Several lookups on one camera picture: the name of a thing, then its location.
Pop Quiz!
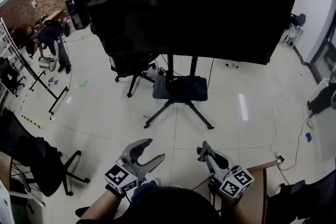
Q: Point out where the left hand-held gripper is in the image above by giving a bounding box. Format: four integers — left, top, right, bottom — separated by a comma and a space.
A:
104, 138, 166, 194

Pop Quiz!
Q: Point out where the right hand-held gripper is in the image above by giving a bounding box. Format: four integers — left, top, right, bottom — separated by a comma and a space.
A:
202, 141, 255, 197

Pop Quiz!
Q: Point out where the black TV stand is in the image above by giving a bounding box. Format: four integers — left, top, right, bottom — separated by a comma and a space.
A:
143, 54, 215, 131

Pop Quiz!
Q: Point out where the person's right forearm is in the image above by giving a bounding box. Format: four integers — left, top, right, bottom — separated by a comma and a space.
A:
219, 193, 263, 224

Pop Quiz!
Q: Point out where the black metal frame cart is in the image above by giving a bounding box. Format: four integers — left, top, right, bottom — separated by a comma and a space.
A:
0, 17, 69, 115

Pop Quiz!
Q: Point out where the person's left leg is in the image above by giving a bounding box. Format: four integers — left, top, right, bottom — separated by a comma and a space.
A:
130, 182, 160, 196

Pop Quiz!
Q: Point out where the wooden stool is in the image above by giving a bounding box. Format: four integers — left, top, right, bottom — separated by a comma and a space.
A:
246, 159, 283, 224

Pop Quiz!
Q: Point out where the large black bag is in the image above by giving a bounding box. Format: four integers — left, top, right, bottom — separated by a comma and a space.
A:
267, 169, 336, 224

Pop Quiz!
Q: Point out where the black mesh office chair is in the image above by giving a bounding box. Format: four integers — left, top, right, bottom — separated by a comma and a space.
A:
0, 107, 91, 208

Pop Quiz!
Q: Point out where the shiny metal trash bin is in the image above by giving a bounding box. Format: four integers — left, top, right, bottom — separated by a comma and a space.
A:
38, 56, 57, 72

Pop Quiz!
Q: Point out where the white side table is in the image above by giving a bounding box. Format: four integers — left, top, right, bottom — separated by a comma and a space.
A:
281, 23, 305, 49

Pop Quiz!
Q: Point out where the large black TV screen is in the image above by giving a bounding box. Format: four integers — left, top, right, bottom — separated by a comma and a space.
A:
75, 0, 301, 66

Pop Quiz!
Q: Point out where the small black office chair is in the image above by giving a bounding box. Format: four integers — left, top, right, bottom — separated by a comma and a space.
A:
0, 57, 27, 98

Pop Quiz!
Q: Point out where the black cabinet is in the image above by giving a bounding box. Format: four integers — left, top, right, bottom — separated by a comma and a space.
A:
65, 0, 91, 31

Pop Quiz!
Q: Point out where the small black bag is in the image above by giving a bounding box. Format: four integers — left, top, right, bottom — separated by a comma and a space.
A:
290, 13, 307, 27

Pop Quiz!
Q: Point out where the wooden table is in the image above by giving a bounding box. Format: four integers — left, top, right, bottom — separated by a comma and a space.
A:
35, 9, 64, 31

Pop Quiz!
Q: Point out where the black floor cable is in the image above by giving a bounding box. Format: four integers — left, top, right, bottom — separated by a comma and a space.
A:
277, 112, 315, 172

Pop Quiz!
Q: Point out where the black TV power cable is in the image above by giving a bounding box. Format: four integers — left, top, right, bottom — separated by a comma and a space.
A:
206, 58, 215, 88

